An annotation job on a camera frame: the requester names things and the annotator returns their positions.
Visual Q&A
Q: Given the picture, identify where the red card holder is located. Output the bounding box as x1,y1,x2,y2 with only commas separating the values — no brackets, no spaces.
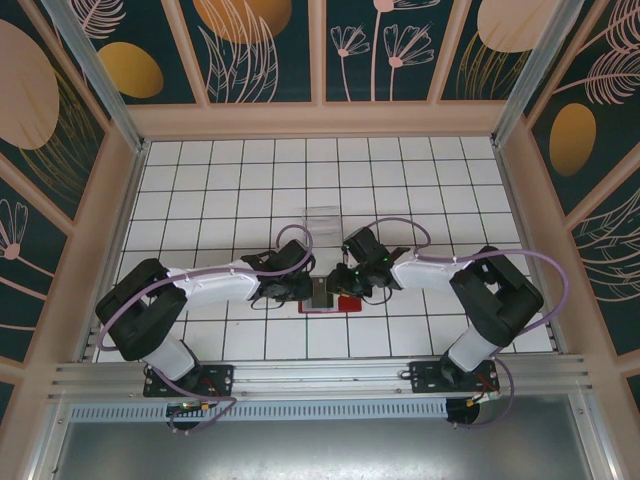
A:
297,293,364,315

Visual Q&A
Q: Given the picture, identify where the black card with gold chip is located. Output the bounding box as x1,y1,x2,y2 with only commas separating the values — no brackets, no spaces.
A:
310,278,335,309

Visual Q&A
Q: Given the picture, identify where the clear plastic box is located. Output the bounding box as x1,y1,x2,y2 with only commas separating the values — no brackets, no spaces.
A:
302,203,345,242

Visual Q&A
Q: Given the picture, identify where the grey metal panel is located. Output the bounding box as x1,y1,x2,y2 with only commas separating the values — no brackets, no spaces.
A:
29,419,611,480

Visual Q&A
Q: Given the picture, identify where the thin black left gripper cable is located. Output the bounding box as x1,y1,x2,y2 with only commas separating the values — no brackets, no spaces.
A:
249,294,292,309

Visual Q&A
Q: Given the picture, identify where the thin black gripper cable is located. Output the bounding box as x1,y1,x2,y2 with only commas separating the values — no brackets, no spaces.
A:
362,284,397,307
249,294,292,309

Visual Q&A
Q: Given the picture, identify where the thin black right gripper cable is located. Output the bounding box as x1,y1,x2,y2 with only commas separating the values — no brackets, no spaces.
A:
362,284,397,307

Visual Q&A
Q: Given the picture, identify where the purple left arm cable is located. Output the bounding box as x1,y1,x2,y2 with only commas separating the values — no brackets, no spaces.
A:
97,223,315,435

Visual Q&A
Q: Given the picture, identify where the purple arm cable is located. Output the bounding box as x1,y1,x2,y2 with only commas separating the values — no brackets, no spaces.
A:
369,215,572,432
97,223,315,435

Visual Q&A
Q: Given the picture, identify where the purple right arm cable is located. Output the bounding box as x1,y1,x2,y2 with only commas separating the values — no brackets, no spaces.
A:
369,215,572,432

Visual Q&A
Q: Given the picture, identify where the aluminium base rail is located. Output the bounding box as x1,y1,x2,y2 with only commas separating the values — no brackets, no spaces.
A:
47,353,594,401

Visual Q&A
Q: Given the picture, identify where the grey slotted cable duct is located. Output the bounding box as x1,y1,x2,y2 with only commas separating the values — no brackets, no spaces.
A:
69,397,449,422

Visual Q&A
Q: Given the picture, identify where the aluminium table side rail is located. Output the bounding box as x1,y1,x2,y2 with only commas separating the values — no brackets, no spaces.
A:
494,142,566,354
79,141,151,361

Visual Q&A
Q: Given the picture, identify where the aluminium frame post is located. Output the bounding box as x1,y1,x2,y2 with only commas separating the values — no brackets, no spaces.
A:
489,0,601,149
39,0,150,154

